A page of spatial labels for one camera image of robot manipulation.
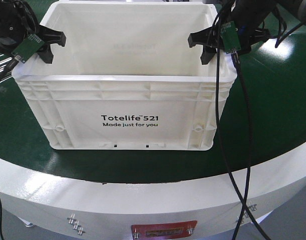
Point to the green circuit board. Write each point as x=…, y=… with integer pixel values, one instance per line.
x=27, y=48
x=230, y=37

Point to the left bolt cluster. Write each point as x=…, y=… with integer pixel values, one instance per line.
x=72, y=220

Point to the right bolt cluster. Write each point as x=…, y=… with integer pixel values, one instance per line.
x=244, y=216

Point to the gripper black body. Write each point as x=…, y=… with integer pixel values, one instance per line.
x=248, y=15
x=17, y=21

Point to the red warning label plate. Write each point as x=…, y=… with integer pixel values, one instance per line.
x=163, y=231

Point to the round white conveyor table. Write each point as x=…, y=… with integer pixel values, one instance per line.
x=110, y=190

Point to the bolt cluster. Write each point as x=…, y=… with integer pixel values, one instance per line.
x=72, y=220
x=244, y=216

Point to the right green circuit board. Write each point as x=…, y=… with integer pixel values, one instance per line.
x=230, y=37

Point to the white plastic Totelife crate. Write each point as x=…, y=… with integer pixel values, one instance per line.
x=127, y=78

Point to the metal roller rods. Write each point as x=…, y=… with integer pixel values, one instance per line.
x=7, y=64

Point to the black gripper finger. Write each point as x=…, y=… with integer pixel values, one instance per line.
x=46, y=54
x=206, y=37
x=207, y=54
x=50, y=36

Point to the left green circuit board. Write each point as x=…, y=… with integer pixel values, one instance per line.
x=27, y=48

